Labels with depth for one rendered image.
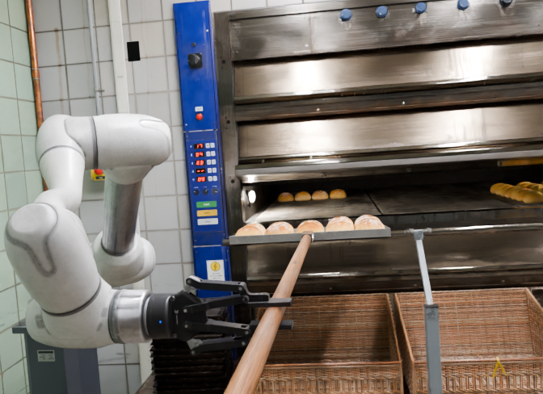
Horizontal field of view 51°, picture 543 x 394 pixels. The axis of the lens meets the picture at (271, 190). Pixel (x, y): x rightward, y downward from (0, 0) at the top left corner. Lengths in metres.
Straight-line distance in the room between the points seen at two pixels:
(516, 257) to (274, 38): 1.38
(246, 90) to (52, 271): 1.72
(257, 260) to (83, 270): 1.67
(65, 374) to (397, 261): 1.38
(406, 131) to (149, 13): 1.22
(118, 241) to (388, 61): 1.36
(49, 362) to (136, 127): 0.86
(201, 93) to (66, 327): 1.66
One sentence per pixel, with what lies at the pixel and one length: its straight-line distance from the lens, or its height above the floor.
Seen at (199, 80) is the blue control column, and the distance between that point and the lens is 2.50.
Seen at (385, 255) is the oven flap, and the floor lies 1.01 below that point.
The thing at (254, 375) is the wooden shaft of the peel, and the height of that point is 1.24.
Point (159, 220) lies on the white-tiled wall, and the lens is 2.58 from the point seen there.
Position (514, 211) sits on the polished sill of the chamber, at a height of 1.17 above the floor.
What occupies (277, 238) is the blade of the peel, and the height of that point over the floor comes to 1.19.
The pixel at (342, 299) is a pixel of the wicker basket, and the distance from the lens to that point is 2.50.
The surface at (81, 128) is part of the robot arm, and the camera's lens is 1.42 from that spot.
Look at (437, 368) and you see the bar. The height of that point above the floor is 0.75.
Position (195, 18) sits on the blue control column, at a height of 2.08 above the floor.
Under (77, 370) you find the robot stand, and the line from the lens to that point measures 1.97.
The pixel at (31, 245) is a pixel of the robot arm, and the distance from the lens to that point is 0.87.
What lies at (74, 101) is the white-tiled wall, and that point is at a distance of 2.71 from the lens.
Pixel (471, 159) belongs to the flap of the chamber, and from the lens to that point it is 2.36.
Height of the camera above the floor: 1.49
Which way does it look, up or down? 4 degrees down
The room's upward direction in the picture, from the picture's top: 4 degrees counter-clockwise
